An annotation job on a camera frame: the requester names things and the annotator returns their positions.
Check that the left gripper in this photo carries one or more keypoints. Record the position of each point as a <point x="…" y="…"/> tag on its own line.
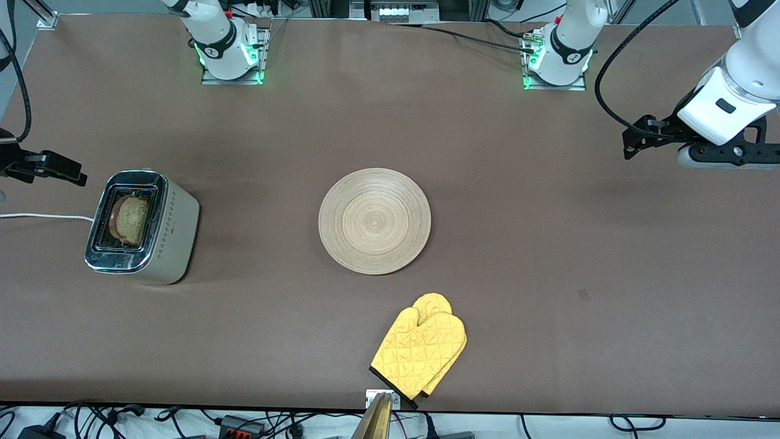
<point x="669" y="129"/>

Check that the bread slice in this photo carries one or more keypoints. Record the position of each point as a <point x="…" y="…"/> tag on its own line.
<point x="131" y="219"/>

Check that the round wooden plate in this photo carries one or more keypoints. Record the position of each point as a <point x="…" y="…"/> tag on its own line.
<point x="375" y="222"/>

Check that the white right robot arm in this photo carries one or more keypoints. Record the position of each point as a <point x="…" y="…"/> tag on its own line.
<point x="222" y="36"/>

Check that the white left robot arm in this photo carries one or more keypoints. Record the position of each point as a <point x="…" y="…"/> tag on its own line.
<point x="570" y="36"/>

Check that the beige and chrome toaster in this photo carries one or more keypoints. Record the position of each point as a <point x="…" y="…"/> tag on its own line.
<point x="173" y="238"/>

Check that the black power adapter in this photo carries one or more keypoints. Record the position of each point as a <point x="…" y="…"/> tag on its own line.
<point x="39" y="433"/>

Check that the yellow quilted oven mitt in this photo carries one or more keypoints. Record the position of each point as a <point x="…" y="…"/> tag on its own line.
<point x="432" y="302"/>
<point x="417" y="353"/>

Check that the white power strip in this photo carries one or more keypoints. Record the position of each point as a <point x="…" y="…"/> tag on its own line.
<point x="396" y="12"/>

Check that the black box with orange connectors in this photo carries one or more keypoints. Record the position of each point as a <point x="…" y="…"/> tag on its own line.
<point x="241" y="425"/>

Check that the black plug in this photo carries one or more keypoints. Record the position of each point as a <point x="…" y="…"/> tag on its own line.
<point x="454" y="435"/>

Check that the black right camera mount bracket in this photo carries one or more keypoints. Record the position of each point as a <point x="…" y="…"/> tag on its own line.
<point x="12" y="161"/>

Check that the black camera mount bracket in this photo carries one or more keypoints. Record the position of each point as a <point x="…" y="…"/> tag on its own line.
<point x="755" y="149"/>
<point x="12" y="161"/>

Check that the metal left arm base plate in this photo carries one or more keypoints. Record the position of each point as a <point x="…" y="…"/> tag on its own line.
<point x="573" y="87"/>

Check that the black left camera mount bracket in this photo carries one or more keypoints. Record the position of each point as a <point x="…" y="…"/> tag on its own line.
<point x="755" y="149"/>

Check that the metal table corner bracket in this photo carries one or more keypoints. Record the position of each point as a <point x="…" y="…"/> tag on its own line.
<point x="742" y="30"/>
<point x="47" y="21"/>

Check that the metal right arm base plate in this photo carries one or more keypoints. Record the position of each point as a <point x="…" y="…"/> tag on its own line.
<point x="213" y="81"/>

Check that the small white pole bracket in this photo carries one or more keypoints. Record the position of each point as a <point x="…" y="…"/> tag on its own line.
<point x="370" y="399"/>

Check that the brass coloured camera pole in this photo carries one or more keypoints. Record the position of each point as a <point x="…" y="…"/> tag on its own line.
<point x="375" y="424"/>

